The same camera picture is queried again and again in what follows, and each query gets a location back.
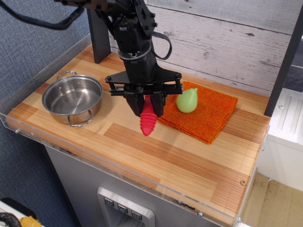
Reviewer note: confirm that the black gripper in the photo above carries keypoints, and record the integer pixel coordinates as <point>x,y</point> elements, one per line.
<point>143,76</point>

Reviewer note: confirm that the spoon with red handle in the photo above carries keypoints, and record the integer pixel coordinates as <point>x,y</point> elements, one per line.
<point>148,117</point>

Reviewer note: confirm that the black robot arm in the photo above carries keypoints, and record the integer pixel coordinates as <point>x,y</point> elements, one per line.
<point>132,25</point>

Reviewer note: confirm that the clear acrylic table guard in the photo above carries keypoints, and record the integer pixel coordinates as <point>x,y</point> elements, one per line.
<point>212,179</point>

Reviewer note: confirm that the green toy pear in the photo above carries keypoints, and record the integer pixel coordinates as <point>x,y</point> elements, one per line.
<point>187,101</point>

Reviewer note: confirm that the small steel pot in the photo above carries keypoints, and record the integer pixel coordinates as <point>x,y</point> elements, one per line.
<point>73,99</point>

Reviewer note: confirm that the grey cabinet with button panel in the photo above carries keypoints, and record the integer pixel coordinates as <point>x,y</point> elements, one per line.
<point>102,199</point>

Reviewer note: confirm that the white appliance at right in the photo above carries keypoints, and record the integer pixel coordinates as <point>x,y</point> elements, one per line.
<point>281,157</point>

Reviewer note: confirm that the yellow object bottom left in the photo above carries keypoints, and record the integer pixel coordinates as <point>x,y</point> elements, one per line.
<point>30,222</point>

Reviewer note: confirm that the dark vertical post left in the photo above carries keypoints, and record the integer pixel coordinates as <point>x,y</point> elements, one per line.
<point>99,36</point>

